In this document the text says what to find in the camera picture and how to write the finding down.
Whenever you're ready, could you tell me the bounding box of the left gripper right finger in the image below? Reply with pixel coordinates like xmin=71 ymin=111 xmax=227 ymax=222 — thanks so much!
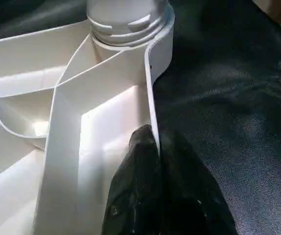
xmin=159 ymin=129 xmax=239 ymax=235

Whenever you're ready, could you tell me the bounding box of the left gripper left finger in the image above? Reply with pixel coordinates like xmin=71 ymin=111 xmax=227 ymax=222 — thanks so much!
xmin=101 ymin=124 xmax=163 ymax=235

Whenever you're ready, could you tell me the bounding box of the white plastic table top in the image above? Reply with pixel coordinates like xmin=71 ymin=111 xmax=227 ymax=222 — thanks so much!
xmin=0 ymin=12 xmax=175 ymax=235

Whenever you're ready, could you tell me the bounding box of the white plastic table leg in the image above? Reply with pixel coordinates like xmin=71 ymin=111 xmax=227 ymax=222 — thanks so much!
xmin=86 ymin=0 xmax=170 ymax=47

